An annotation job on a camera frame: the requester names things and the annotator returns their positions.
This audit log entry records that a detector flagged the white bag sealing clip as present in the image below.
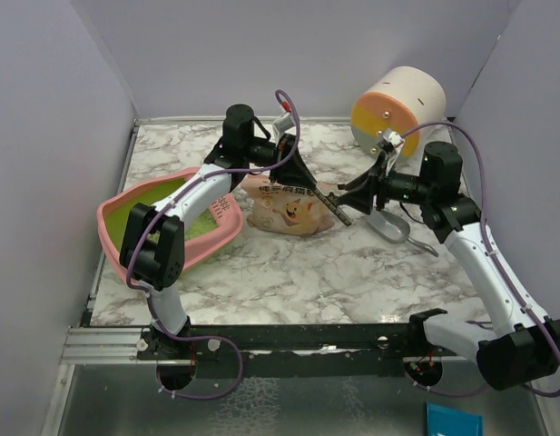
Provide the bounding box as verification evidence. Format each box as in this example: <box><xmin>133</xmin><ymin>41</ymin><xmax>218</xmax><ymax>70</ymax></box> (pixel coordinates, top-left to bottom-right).
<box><xmin>312</xmin><ymin>185</ymin><xmax>352</xmax><ymax>227</ymax></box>

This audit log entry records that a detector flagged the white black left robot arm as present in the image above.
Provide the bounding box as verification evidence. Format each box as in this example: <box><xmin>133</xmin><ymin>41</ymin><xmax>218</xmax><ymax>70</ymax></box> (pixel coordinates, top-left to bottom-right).
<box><xmin>120</xmin><ymin>95</ymin><xmax>317</xmax><ymax>359</ymax></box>

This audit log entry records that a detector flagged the peach cat litter bag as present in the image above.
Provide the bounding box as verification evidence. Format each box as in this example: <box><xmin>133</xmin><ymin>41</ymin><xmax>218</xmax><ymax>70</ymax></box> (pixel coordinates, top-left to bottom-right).
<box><xmin>241</xmin><ymin>175</ymin><xmax>336</xmax><ymax>236</ymax></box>

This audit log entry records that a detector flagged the blue card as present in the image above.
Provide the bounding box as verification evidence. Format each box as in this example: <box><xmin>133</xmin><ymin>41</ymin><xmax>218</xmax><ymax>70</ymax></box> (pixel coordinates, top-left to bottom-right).
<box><xmin>426</xmin><ymin>402</ymin><xmax>484</xmax><ymax>436</ymax></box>

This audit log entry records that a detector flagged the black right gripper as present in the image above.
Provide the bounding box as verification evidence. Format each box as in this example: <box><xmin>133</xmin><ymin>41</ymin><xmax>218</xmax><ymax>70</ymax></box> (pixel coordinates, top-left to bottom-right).
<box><xmin>339</xmin><ymin>152</ymin><xmax>434</xmax><ymax>213</ymax></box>

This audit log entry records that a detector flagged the pink green litter box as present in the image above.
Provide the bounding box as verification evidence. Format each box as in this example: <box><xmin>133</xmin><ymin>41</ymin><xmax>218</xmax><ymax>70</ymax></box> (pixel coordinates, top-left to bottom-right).
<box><xmin>96</xmin><ymin>167</ymin><xmax>244</xmax><ymax>280</ymax></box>

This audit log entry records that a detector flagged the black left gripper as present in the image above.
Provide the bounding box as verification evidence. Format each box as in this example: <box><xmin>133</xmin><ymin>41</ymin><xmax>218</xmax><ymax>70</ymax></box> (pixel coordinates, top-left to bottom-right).
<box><xmin>243</xmin><ymin>134</ymin><xmax>317</xmax><ymax>189</ymax></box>

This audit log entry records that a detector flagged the silver metal litter scoop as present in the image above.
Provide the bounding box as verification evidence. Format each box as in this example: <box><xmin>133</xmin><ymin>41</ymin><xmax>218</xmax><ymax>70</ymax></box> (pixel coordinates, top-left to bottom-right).
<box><xmin>364</xmin><ymin>209</ymin><xmax>439</xmax><ymax>257</ymax></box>

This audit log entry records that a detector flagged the round pastel drawer cabinet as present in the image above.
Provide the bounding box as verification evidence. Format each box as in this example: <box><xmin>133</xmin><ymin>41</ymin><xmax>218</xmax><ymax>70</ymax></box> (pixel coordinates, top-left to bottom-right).
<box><xmin>350</xmin><ymin>66</ymin><xmax>447</xmax><ymax>157</ymax></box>

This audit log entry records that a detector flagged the green cat litter pile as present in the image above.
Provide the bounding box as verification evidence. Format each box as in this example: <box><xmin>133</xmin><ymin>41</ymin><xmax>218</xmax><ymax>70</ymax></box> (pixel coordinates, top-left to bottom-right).
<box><xmin>147</xmin><ymin>209</ymin><xmax>218</xmax><ymax>243</ymax></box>

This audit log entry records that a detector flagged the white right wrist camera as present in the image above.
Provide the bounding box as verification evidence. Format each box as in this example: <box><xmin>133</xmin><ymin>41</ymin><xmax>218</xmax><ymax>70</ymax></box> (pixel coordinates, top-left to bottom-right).
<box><xmin>377</xmin><ymin>128</ymin><xmax>405</xmax><ymax>156</ymax></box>

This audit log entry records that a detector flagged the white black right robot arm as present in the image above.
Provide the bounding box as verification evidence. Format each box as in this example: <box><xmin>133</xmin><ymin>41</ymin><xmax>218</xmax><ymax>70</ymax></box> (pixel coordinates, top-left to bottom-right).
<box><xmin>337</xmin><ymin>142</ymin><xmax>560</xmax><ymax>391</ymax></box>

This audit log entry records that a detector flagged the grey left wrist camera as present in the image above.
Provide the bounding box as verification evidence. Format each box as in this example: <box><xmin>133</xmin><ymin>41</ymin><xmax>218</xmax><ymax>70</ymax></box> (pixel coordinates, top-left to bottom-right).
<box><xmin>272</xmin><ymin>100</ymin><xmax>300</xmax><ymax>144</ymax></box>

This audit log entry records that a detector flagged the aluminium frame profile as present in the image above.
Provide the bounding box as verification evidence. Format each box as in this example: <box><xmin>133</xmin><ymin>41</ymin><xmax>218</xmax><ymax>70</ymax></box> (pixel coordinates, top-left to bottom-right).
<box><xmin>61</xmin><ymin>327</ymin><xmax>142</xmax><ymax>365</ymax></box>

